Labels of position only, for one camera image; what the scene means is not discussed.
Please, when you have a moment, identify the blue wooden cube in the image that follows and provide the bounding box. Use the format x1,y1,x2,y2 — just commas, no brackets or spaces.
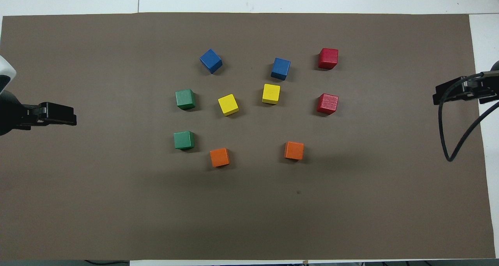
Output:
271,57,291,81
200,49,223,74

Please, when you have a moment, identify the black cable off table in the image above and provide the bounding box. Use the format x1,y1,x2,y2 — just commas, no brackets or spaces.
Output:
84,259,130,266

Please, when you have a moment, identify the green wooden cube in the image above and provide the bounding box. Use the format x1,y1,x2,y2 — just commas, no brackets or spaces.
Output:
173,131,195,150
175,89,196,110

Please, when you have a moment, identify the yellow wooden cube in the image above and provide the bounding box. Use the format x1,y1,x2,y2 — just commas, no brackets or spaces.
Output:
218,94,239,116
262,83,281,105

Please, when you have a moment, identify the red wooden cube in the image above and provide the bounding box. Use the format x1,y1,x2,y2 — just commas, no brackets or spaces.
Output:
316,93,339,115
317,48,339,70

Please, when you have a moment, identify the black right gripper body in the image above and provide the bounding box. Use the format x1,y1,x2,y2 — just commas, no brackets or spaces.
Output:
462,71,499,105

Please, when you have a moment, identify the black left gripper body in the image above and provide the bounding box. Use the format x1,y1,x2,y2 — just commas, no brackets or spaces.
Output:
0,90,47,136

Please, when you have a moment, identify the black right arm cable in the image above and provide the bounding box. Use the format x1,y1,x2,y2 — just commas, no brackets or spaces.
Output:
438,73,499,162

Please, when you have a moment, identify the brown table mat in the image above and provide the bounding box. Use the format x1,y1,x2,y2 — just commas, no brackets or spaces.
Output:
0,12,496,261

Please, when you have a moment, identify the orange wooden cube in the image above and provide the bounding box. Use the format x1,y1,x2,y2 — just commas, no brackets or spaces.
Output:
209,147,230,168
284,141,304,161

